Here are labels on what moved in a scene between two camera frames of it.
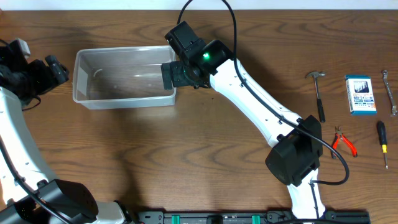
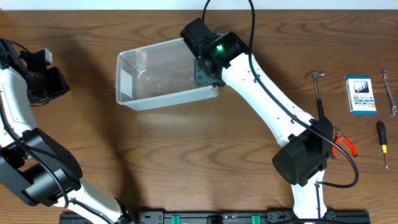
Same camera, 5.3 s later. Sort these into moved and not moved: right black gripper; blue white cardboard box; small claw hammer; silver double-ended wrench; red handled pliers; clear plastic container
Moved: right black gripper; clear plastic container
Not moved: red handled pliers; blue white cardboard box; small claw hammer; silver double-ended wrench
